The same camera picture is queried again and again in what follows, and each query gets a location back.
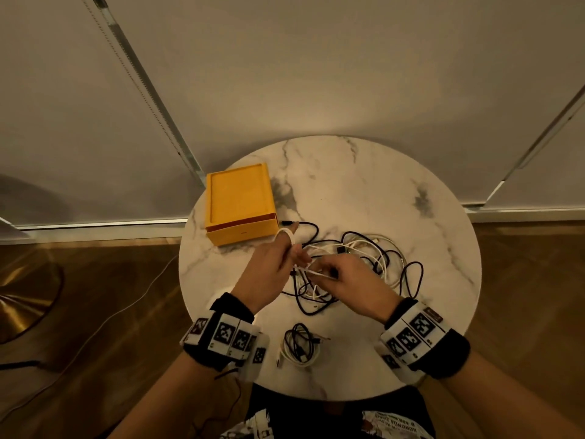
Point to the black right wristband with markers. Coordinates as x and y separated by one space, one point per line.
450 356

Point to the yellow box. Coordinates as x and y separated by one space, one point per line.
240 192

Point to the person's right hand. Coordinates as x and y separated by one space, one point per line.
361 288

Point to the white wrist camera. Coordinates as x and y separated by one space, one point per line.
390 361
258 356

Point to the person's right forearm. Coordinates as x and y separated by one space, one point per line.
502 397

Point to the metal blind track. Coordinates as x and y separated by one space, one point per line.
534 150
147 86

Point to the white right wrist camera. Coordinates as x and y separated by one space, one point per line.
390 361

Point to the person's left hand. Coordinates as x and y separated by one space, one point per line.
269 274

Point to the black wristband with markers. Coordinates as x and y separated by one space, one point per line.
450 356
233 306

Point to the black left wristband with markers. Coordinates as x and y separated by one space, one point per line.
233 306

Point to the white marble table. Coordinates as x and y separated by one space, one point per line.
365 178

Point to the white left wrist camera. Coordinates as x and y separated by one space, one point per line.
258 356

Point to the gold lamp base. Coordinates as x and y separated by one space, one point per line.
23 306

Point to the person's left forearm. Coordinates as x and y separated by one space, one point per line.
173 397

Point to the metal bottom rail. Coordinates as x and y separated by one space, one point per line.
91 227
525 214

